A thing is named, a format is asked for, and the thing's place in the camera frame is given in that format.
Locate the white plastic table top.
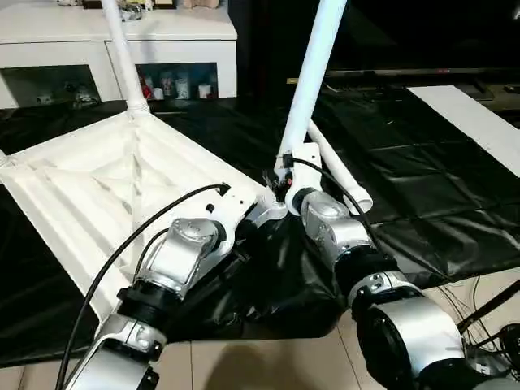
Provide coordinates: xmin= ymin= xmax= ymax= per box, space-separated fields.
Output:
xmin=0 ymin=109 xmax=289 ymax=322

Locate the black work mat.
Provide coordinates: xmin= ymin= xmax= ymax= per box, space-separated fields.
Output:
xmin=0 ymin=80 xmax=520 ymax=358

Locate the white flat board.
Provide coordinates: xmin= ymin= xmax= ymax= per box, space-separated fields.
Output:
xmin=407 ymin=84 xmax=520 ymax=178

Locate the black stand pole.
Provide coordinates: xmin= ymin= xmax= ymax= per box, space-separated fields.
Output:
xmin=454 ymin=284 xmax=520 ymax=332

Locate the white sideboard cabinet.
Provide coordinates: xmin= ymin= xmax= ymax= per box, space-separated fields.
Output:
xmin=0 ymin=3 xmax=239 ymax=110

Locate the black stand base with label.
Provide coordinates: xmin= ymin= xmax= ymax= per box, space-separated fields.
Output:
xmin=462 ymin=344 xmax=520 ymax=383

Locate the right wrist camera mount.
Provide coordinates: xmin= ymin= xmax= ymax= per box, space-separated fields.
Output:
xmin=274 ymin=141 xmax=324 ymax=215

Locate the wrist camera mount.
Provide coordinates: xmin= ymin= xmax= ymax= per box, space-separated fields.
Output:
xmin=274 ymin=141 xmax=324 ymax=215
xmin=202 ymin=184 xmax=259 ymax=261

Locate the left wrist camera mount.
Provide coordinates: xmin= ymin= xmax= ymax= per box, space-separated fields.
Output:
xmin=202 ymin=184 xmax=259 ymax=261

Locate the robot arm base with cables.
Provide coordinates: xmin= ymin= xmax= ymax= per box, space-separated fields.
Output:
xmin=442 ymin=279 xmax=520 ymax=375

